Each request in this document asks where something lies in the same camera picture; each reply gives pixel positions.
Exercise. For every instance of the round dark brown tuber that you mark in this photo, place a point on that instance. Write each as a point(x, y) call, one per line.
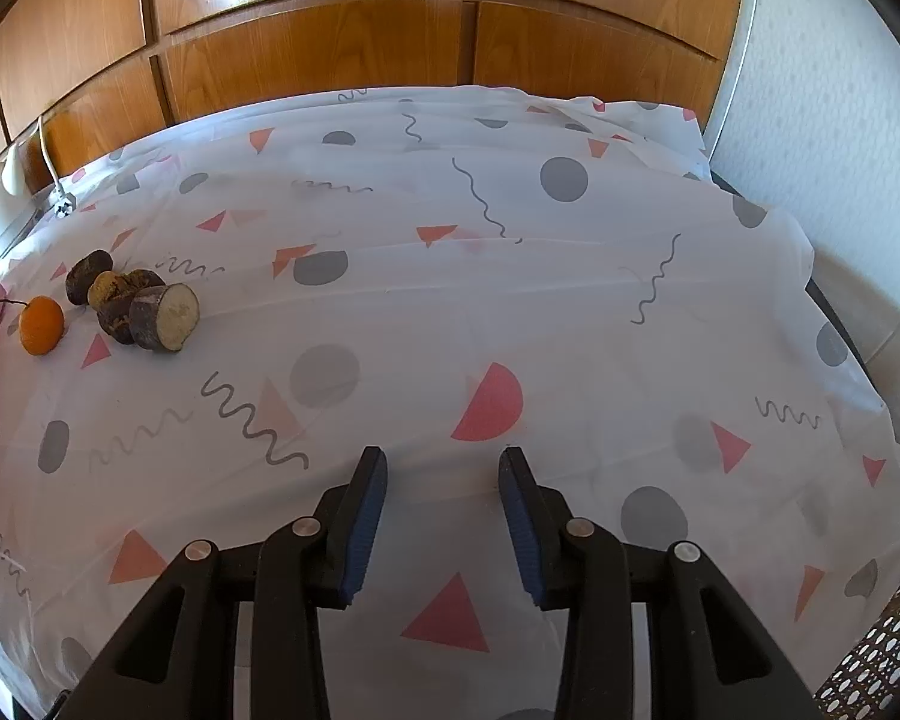
point(84, 277)

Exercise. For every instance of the small yellowish potato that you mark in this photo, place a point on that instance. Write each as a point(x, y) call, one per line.
point(109, 287)

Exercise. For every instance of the large dark brown tuber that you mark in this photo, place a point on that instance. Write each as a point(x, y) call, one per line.
point(116, 319)

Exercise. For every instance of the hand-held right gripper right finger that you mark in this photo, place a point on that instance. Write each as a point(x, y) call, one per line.
point(525, 532)

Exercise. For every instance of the dark purple cut yam piece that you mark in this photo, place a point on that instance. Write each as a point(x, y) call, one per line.
point(169, 317)

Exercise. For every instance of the orange with stem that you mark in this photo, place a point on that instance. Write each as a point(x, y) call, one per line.
point(41, 325)

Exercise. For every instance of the brown wicker chair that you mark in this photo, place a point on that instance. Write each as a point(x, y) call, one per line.
point(885, 660)

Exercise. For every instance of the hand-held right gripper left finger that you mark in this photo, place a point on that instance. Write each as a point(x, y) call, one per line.
point(364, 525)

